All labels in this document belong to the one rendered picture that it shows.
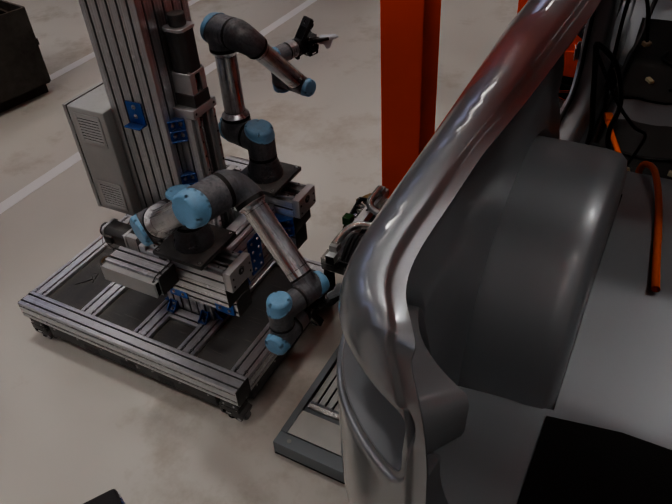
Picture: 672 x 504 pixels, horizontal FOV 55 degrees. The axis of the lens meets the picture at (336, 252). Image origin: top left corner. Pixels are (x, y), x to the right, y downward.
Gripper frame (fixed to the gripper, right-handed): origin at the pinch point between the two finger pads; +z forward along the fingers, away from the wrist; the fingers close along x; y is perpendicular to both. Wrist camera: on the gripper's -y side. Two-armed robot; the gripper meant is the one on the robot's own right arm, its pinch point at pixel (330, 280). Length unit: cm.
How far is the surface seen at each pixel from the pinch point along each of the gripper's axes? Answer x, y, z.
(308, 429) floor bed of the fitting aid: 9, -75, -12
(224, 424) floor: 46, -83, -21
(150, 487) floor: 55, -83, -58
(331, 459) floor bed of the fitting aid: -6, -75, -20
